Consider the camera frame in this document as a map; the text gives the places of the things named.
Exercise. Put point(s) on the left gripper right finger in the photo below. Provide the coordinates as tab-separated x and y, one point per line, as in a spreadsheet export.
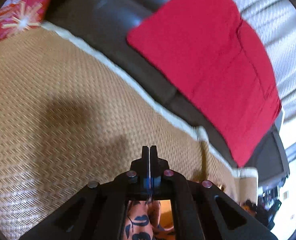
201	210

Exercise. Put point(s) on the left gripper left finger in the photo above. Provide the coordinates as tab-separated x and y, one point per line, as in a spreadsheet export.
97	211

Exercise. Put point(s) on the orange floral garment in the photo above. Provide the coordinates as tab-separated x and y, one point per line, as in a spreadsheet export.
150	219

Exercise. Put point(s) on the woven bamboo seat mat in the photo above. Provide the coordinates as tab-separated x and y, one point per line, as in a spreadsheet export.
68	116

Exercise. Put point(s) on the red knitted blanket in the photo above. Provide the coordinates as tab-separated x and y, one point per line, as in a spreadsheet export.
217	61

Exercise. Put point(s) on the dark brown leather sofa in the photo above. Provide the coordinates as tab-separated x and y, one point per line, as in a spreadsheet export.
104	25

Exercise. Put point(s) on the beige dotted curtain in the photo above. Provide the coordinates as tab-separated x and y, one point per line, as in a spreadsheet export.
275	23

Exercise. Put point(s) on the red gift box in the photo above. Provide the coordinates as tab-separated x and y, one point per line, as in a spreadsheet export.
20	15

